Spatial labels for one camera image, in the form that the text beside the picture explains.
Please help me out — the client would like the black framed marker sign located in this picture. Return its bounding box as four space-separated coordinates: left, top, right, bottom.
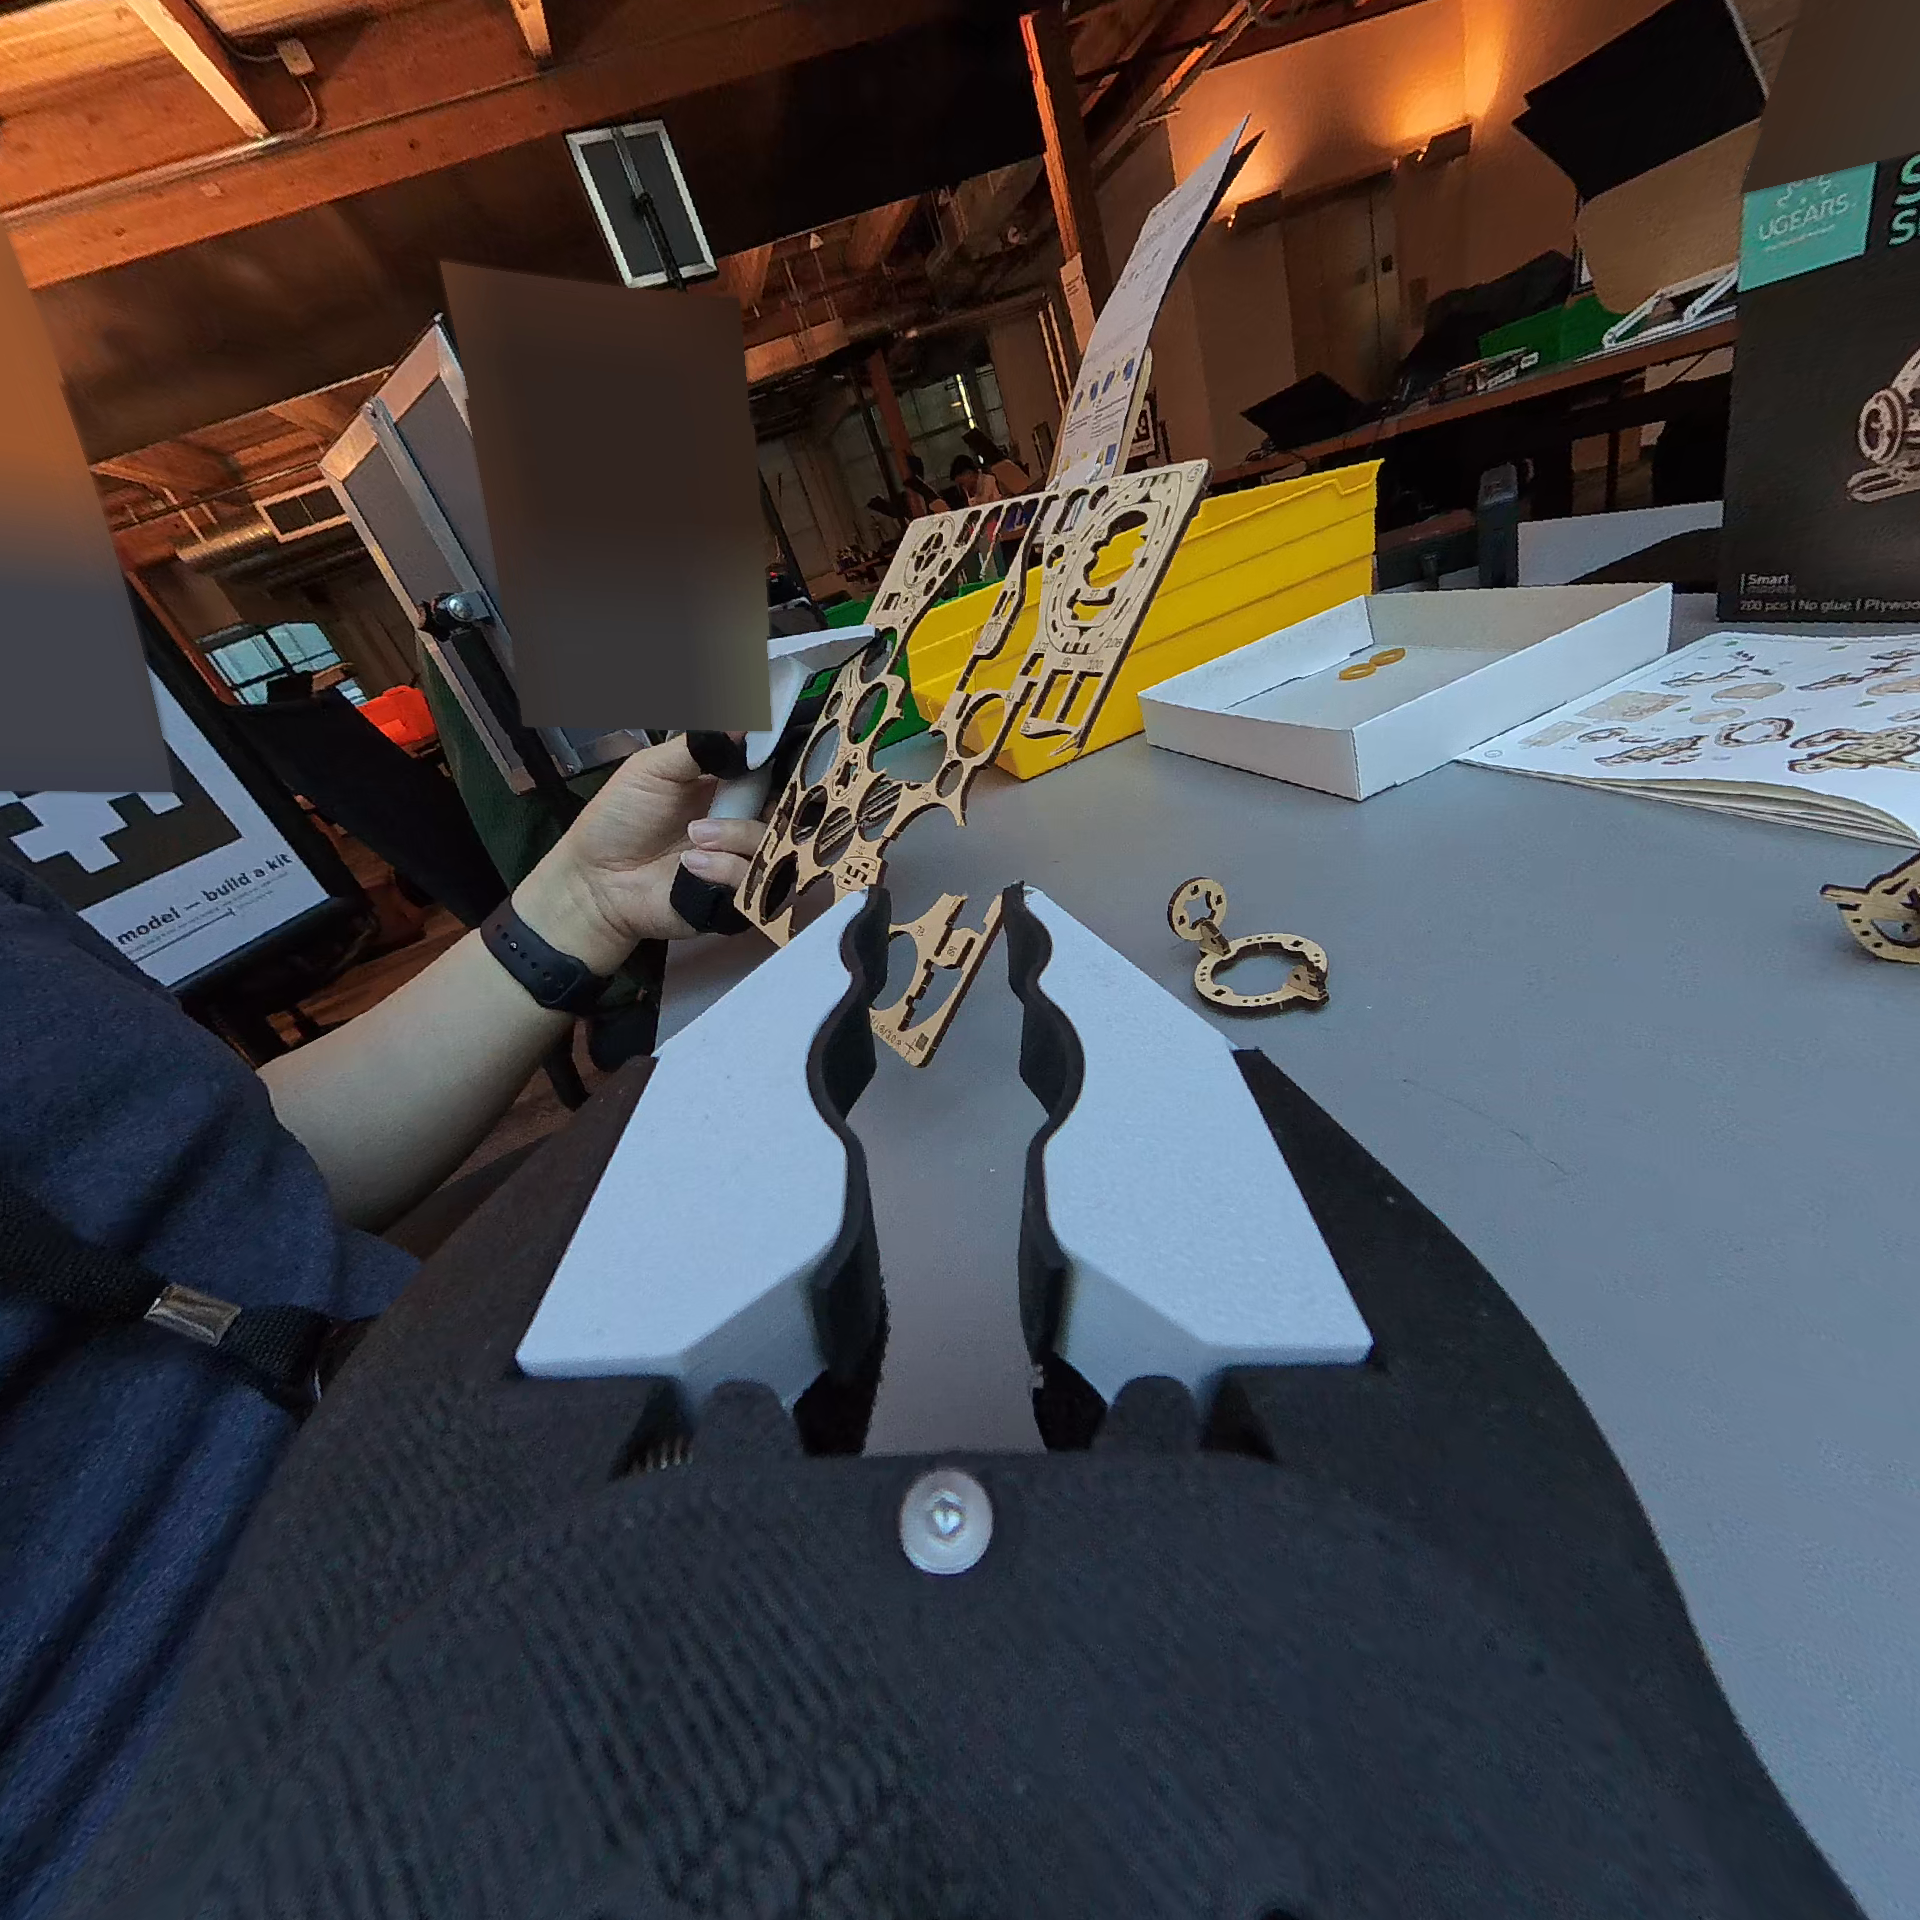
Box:
0 669 335 988

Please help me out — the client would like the yellow plastic bin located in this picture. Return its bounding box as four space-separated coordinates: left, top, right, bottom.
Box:
901 457 1384 786

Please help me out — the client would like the long wooden workbench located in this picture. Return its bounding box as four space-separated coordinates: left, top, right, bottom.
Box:
1195 310 1745 496

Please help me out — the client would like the dark green cloth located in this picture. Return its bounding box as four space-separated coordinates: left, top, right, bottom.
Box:
416 634 671 1071

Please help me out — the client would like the black lanyard strap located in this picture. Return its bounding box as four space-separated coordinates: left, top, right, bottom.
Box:
0 1197 368 1401

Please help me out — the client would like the black wrist watch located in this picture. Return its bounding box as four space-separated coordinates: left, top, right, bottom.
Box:
479 890 615 1022

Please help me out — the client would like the white instruction poster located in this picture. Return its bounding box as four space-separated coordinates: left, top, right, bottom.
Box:
1047 122 1267 491

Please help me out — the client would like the ceiling light panel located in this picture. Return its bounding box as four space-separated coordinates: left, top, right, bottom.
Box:
563 122 715 293

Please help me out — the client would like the instruction booklet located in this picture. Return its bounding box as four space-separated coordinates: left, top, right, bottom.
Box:
1462 624 1920 849

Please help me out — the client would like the small wooden ring assembly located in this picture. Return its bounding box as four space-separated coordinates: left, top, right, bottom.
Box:
1169 877 1330 1013

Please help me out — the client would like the wooden model assembly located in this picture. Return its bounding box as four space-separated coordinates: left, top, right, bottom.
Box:
1820 851 1920 969

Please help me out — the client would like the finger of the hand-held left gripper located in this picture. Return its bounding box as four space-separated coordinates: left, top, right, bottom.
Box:
712 624 875 822

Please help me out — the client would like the black model kit box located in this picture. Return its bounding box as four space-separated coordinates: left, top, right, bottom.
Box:
1713 150 1920 624

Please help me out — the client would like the person's left forearm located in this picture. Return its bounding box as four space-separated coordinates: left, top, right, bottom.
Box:
258 927 581 1231

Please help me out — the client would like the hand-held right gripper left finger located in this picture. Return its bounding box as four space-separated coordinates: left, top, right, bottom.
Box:
509 881 891 1457

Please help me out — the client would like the white cardboard box tray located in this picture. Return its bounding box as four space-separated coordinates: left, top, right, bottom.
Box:
1134 578 1675 810

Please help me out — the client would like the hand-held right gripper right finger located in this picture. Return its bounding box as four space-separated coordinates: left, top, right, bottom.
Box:
1005 881 1374 1444

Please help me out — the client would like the laser-cut wooden parts sheet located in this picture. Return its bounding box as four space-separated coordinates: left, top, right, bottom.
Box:
748 457 1208 1064

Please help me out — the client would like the person's left hand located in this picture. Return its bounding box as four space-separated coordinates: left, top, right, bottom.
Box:
548 732 777 973

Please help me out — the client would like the green plastic bin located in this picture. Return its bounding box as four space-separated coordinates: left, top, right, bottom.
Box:
795 661 933 757

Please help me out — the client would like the grey framed display panel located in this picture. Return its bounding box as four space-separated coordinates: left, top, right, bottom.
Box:
317 310 666 798

